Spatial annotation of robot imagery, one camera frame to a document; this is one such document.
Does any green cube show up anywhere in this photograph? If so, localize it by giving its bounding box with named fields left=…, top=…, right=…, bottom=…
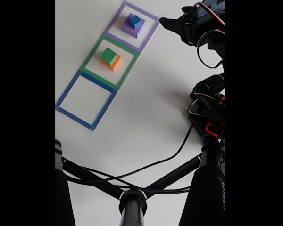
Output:
left=100, top=47, right=118, bottom=66

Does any blue square frame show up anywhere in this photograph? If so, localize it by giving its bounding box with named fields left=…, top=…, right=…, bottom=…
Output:
left=56, top=70, right=118, bottom=131

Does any purple square frame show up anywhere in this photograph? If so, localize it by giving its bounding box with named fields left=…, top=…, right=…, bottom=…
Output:
left=104, top=0, right=160, bottom=54

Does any small blue cube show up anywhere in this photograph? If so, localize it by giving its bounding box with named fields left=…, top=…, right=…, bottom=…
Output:
left=128, top=14, right=142, bottom=30

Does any red clamp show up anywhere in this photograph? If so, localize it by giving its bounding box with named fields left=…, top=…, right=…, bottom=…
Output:
left=204, top=122, right=221, bottom=135

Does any green square frame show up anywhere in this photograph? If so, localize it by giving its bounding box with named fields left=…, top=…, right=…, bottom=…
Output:
left=79, top=34, right=140, bottom=92

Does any servo wire loop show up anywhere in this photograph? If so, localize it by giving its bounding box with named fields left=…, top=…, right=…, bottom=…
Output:
left=197, top=28, right=225, bottom=69

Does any orange block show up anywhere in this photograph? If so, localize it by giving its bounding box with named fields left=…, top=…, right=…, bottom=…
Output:
left=100, top=54, right=122, bottom=72

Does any black tripod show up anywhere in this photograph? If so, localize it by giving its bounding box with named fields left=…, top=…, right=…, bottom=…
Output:
left=55, top=138, right=225, bottom=226

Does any large purple block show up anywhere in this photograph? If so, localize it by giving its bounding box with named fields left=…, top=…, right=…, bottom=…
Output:
left=121, top=13, right=146, bottom=39

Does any black cable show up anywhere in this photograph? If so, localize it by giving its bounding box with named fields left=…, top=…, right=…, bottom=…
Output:
left=66, top=105, right=209, bottom=186
left=63, top=164, right=193, bottom=195

